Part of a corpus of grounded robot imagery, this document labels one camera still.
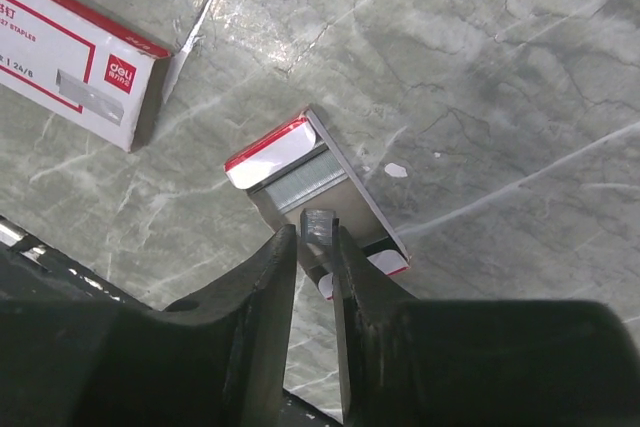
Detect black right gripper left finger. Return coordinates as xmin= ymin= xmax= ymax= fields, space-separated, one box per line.
xmin=1 ymin=225 xmax=297 ymax=426

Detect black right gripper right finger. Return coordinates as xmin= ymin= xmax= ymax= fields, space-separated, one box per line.
xmin=331 ymin=226 xmax=639 ymax=426

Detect staples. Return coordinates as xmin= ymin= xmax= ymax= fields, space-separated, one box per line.
xmin=300 ymin=208 xmax=338 ymax=248

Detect staple strip pack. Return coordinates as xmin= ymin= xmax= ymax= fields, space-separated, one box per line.
xmin=224 ymin=107 xmax=410 ymax=299

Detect red white staple box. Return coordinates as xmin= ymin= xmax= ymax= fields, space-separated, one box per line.
xmin=1 ymin=0 xmax=172 ymax=152

